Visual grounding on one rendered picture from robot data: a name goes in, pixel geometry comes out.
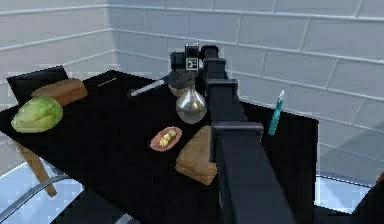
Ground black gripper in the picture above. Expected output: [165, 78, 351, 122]
[127, 51, 198, 99]

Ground black dining table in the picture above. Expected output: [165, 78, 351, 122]
[0, 69, 320, 224]

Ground brown bowl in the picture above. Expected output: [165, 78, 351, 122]
[168, 84, 188, 98]

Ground orange pencil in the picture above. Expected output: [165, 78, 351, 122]
[97, 77, 118, 87]

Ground yellow food pieces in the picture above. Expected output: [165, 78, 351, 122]
[158, 129, 178, 148]

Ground pink plate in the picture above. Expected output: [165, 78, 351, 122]
[149, 126, 183, 153]

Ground brown bread loaf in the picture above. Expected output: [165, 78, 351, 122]
[174, 124, 218, 186]
[30, 78, 89, 107]

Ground green lettuce head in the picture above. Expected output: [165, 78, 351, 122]
[10, 95, 64, 134]

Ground teal dish brush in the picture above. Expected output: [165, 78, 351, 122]
[268, 89, 286, 136]

